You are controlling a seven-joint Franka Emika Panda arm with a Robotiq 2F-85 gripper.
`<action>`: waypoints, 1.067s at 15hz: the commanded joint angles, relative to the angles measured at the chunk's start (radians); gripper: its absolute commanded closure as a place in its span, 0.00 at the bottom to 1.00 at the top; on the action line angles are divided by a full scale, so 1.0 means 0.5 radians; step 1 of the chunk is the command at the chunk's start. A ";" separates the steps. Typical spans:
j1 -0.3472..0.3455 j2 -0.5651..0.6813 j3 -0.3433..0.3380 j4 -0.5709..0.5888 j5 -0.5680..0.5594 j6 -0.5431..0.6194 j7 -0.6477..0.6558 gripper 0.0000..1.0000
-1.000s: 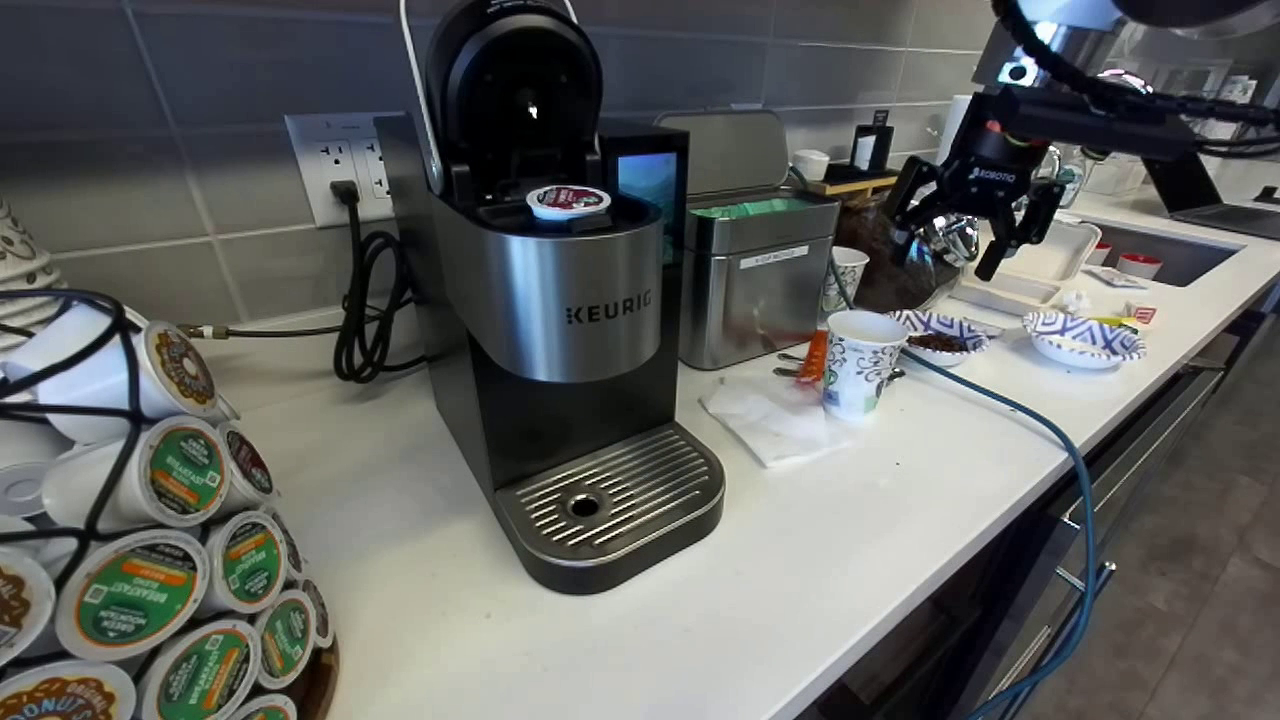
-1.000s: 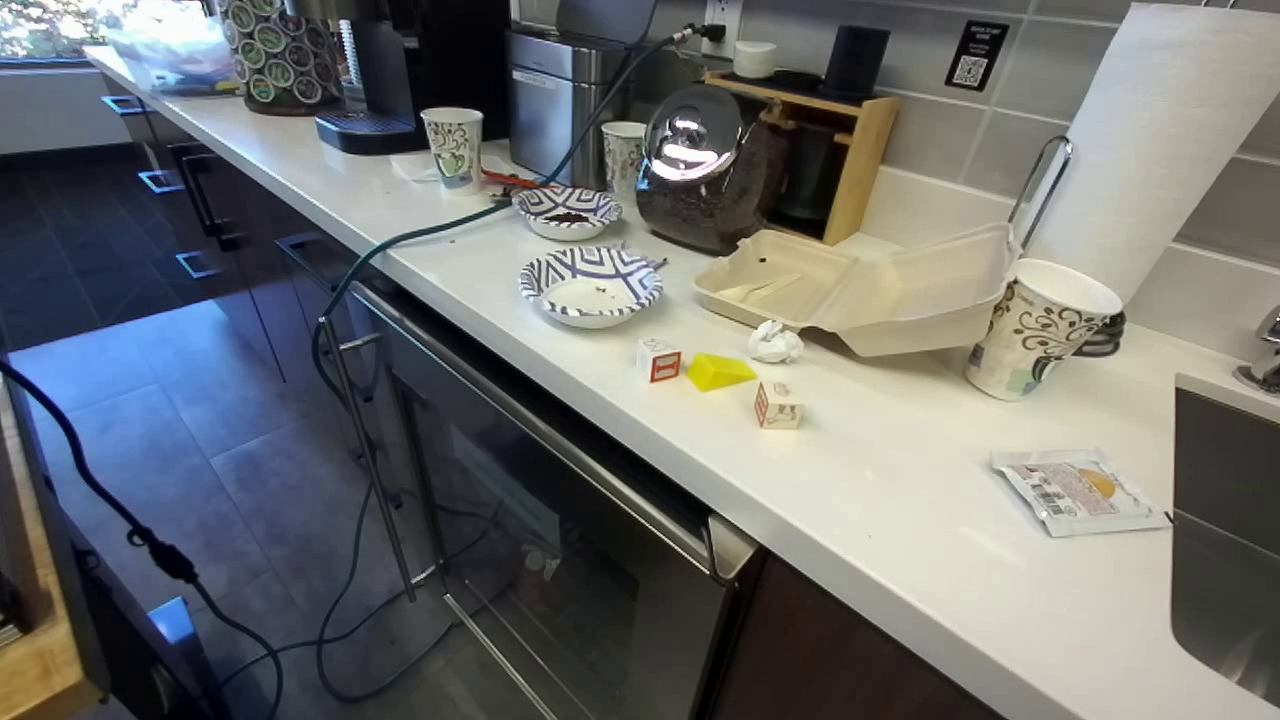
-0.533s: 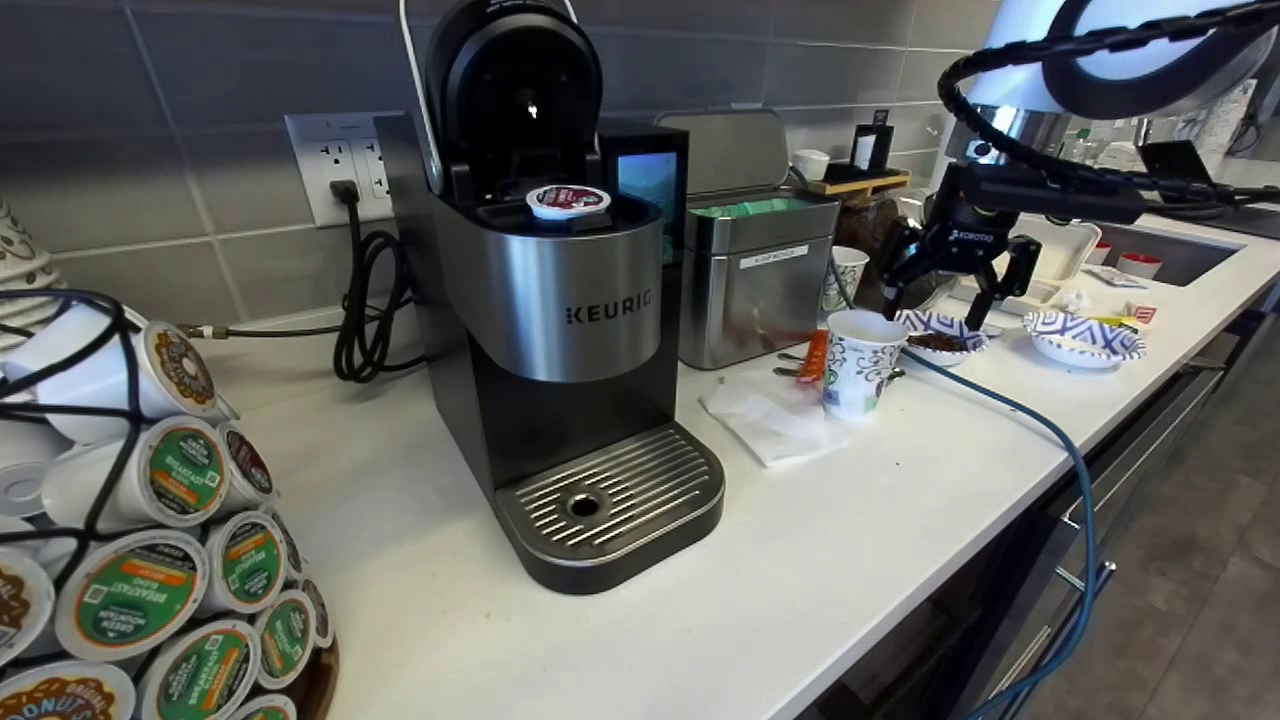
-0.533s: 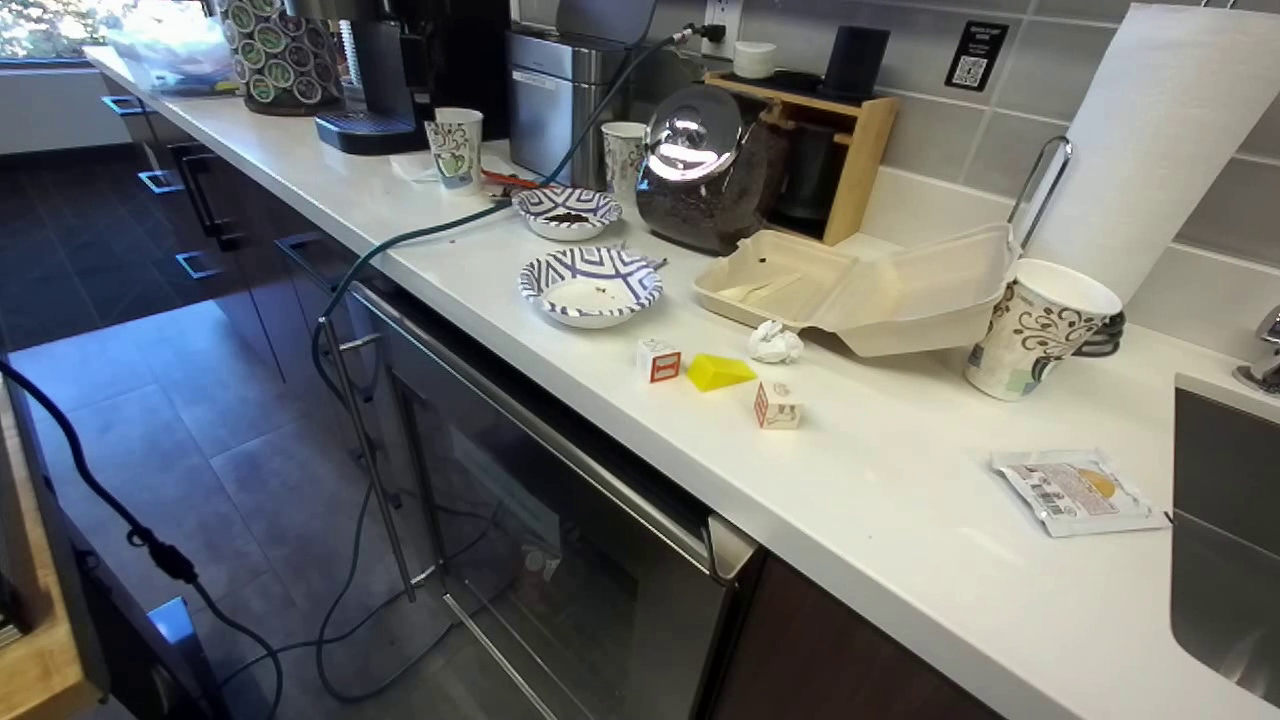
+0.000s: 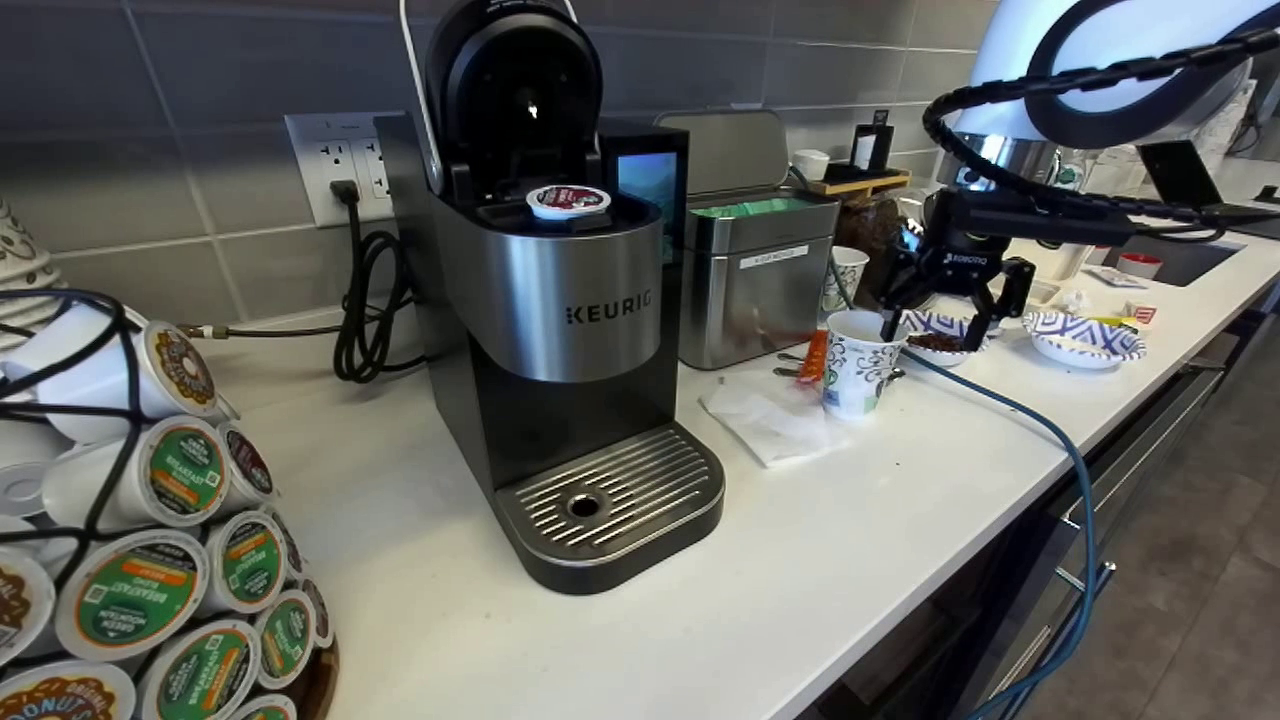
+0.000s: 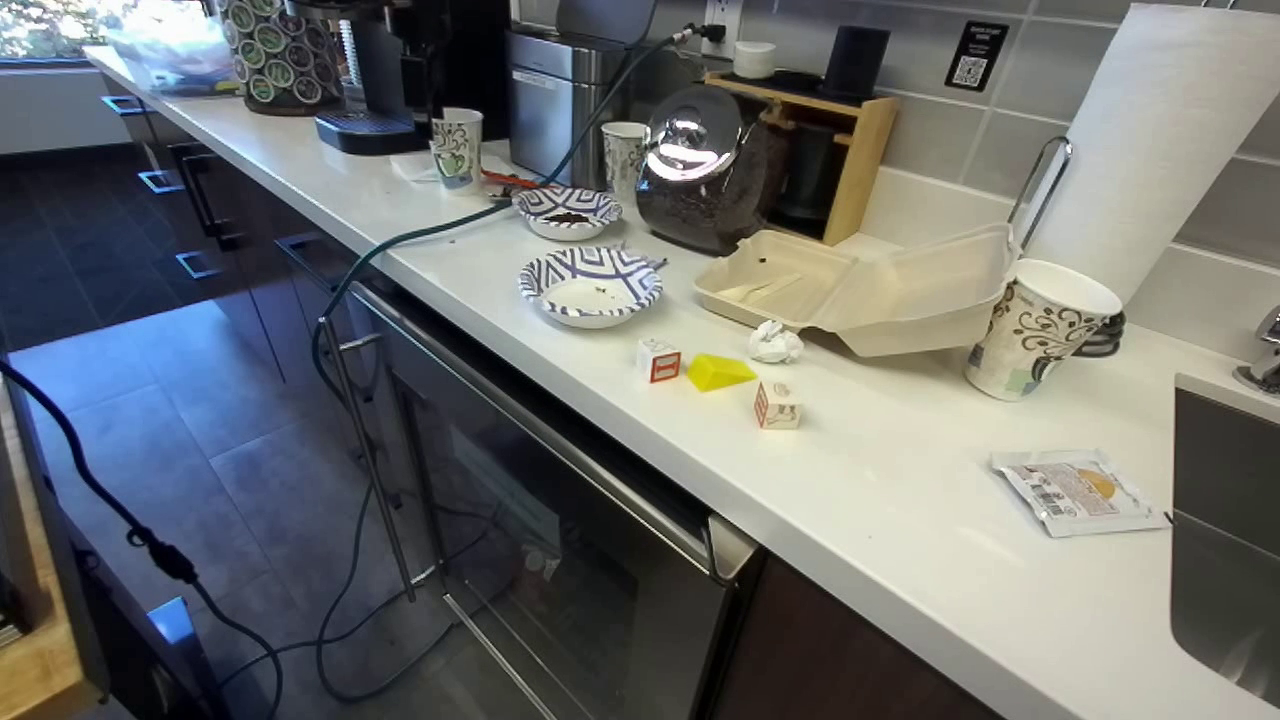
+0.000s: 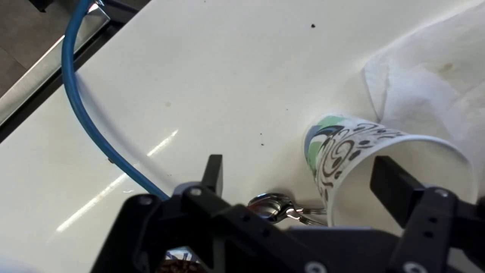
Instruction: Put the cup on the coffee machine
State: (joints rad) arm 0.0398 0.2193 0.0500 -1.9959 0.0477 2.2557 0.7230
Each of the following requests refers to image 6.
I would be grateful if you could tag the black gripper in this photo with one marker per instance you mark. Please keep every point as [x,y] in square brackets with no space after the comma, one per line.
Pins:
[421,74]

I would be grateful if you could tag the black coffee machine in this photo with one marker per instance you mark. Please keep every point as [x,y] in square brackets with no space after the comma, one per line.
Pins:
[464,53]

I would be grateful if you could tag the coffee pod holder rack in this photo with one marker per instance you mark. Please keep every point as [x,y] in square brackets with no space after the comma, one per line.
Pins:
[283,63]

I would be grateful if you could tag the black cup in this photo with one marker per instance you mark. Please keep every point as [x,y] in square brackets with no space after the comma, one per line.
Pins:
[858,63]

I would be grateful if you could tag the small creamer cup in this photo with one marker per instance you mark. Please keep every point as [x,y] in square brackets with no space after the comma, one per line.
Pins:
[777,404]

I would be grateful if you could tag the large patterned paper cup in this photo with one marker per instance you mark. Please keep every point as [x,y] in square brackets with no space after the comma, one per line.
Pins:
[1032,335]

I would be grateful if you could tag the red stirrer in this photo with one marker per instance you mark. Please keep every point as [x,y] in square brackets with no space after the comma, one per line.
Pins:
[507,177]

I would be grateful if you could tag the blue patterned bowl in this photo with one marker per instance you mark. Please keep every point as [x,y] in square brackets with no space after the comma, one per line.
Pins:
[595,290]
[567,212]

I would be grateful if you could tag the clear plastic bag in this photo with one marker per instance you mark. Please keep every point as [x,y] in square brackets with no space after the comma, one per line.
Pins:
[146,46]

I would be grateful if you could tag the small white container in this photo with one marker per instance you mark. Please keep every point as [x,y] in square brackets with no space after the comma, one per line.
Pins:
[755,59]

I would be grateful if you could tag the small red packet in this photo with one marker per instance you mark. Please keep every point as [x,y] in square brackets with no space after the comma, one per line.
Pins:
[666,365]

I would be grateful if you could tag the black container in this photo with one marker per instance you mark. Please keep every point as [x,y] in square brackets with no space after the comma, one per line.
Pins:
[807,183]

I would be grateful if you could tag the yellow packet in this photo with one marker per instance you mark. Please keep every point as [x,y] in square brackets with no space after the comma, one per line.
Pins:
[716,374]

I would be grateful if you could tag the crumpled white paper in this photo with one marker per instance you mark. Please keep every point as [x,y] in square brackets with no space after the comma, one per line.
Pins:
[777,343]

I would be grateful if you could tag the wooden shelf rack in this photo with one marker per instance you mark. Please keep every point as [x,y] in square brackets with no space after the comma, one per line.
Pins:
[862,167]

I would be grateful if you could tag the stainless steel dishwasher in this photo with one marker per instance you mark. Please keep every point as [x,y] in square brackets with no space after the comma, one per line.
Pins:
[562,545]

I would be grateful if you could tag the beige takeout clamshell container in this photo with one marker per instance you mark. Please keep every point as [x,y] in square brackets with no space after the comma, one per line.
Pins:
[864,302]

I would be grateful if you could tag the black box device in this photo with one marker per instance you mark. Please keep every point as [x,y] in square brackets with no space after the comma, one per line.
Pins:
[134,641]

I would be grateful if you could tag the wooden board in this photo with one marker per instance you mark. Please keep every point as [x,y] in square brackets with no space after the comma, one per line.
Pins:
[35,665]

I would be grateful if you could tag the dark brown cabinet door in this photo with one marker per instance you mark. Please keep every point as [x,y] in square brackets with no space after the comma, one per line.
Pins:
[824,663]

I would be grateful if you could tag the white paper towel roll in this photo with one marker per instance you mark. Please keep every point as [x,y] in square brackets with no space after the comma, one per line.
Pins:
[1162,135]

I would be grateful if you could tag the flat clear plastic packet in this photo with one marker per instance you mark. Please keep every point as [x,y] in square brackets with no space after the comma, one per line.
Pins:
[1073,493]

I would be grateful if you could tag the metal faucet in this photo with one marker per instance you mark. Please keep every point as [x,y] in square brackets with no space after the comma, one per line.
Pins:
[1264,352]

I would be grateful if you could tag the steel sink basin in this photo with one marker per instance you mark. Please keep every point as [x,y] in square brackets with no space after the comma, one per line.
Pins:
[1226,563]

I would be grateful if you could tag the white wall outlet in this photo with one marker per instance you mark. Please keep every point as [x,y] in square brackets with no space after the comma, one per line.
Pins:
[722,20]

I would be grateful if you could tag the black white wall sign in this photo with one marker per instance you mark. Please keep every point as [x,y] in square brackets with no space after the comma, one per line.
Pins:
[978,59]

